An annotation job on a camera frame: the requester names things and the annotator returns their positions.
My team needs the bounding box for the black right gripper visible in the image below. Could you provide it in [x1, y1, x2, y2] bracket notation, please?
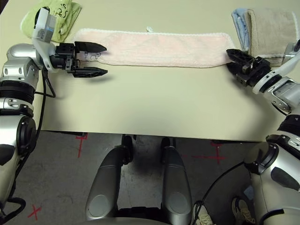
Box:
[225, 48, 274, 87]

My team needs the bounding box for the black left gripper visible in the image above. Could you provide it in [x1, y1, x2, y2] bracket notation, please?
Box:
[50, 41, 108, 78]

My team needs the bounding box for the pink terry towel duck embroidery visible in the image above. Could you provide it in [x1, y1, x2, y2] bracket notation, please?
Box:
[71, 26, 236, 68]

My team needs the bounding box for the light blue folded towel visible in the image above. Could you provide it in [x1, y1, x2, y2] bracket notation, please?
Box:
[231, 8, 249, 51]

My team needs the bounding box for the beige folded towel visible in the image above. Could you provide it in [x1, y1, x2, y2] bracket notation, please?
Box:
[243, 8, 299, 67]

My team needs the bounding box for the green folded towel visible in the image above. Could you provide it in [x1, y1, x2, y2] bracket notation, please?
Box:
[20, 0, 83, 43]

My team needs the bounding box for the blue square tag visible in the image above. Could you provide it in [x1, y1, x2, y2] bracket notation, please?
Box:
[243, 185, 255, 200]

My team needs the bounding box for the grey white sneaker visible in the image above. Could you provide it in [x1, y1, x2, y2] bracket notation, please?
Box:
[232, 196, 256, 225]
[193, 206, 214, 225]

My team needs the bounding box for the grey robot pelvis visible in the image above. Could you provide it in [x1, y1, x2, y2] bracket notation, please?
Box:
[77, 212, 188, 225]

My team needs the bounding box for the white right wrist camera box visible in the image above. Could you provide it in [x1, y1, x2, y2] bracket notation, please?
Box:
[253, 38, 300, 94]

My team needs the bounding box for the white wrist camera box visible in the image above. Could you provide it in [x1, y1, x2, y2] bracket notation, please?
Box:
[31, 7, 58, 71]
[253, 38, 300, 94]

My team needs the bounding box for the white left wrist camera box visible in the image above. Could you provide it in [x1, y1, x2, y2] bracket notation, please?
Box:
[31, 7, 58, 71]

